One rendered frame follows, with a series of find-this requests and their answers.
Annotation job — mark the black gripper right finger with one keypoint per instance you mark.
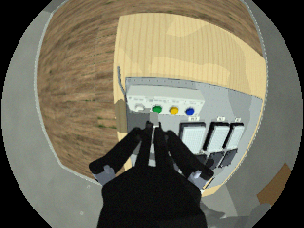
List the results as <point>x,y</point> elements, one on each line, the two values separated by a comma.
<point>190,166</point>

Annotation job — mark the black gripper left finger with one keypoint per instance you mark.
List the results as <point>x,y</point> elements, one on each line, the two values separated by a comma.
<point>105,168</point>

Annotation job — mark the white button panel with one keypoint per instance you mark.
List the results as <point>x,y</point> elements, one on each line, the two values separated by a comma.
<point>163,99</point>

